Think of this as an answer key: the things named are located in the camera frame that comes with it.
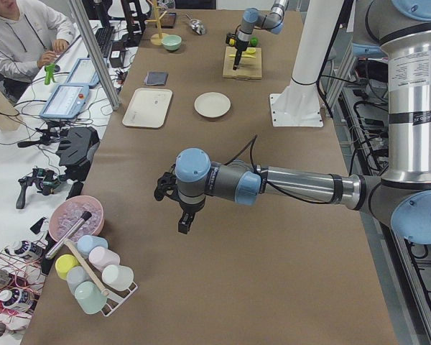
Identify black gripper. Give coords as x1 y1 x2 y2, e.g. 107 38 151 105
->
226 32 250 70
154 172 205 234

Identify white rabbit tray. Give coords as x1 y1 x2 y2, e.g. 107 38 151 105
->
122 88 172 129

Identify yellow plastic knife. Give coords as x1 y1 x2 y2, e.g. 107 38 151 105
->
228 54 256 58

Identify bamboo cutting board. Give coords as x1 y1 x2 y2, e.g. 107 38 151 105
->
223 47 262 80

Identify lemon slice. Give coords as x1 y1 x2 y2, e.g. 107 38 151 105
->
245 47 256 55

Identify green lime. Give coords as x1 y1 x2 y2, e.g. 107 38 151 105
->
249 37 259 47

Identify metal scoop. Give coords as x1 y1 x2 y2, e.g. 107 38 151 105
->
185 14 206 35

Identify round white plate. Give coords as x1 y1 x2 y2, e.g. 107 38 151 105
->
194 92 231 119

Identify mint green bowl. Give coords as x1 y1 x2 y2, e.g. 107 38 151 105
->
162 34 182 52

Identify wooden cup stand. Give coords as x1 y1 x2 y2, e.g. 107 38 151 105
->
146 0 168 46

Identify grey folded cloth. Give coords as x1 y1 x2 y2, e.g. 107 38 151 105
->
144 71 168 86

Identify black metal muddler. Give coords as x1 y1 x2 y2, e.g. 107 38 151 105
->
45 211 92 259

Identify pastel cup rack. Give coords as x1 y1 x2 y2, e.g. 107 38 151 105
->
61 239 139 317

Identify pink bowl with ice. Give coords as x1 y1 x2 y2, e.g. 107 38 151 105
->
49 195 104 242

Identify black keyboard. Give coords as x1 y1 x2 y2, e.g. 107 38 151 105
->
95 26 114 58

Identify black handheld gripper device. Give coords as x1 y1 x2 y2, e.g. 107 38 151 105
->
15 167 62 209

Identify blue teach pendant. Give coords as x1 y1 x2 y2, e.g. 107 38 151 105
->
65 57 100 88
40 83 90 120

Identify green clamp tool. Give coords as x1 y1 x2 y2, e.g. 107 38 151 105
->
45 63 57 86

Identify person in background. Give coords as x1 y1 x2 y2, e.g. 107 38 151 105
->
0 0 76 86

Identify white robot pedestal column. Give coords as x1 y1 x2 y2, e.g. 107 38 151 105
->
270 0 344 127

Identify aluminium frame post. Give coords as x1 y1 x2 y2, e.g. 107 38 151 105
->
68 0 120 111

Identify bottles with copper wire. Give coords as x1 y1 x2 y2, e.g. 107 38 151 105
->
0 240 46 320

